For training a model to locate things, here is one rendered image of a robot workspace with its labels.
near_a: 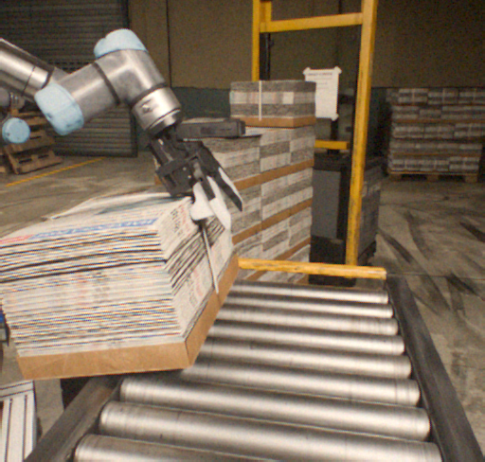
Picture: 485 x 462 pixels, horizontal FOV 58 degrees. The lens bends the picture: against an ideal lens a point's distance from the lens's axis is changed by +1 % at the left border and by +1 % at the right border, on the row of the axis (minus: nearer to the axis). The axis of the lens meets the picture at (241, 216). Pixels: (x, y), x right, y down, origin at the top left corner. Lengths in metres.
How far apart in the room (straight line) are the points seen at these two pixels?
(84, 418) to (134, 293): 0.18
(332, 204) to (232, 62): 5.78
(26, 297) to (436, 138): 6.32
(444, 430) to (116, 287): 0.48
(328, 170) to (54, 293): 2.39
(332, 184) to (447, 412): 2.31
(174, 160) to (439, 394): 0.54
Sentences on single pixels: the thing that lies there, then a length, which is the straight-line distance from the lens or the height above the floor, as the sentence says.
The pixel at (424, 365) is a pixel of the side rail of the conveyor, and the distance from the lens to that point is 0.81.
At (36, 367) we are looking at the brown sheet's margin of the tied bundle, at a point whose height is 0.81.
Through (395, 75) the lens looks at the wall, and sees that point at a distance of 8.31.
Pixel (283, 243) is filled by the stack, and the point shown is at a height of 0.48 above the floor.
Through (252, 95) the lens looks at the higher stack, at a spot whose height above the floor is 1.22.
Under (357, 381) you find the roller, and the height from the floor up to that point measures 0.80.
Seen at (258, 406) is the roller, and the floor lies 0.79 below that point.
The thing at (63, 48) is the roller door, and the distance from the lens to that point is 9.57.
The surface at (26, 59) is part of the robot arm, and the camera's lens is 0.87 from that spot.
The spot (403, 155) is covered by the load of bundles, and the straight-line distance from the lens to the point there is 6.70.
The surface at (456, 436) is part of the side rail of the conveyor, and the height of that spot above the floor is 0.80.
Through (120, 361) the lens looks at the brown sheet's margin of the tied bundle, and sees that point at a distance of 0.72.
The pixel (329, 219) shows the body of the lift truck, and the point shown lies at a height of 0.42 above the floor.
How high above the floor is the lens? 1.23
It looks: 16 degrees down
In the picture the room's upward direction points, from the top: straight up
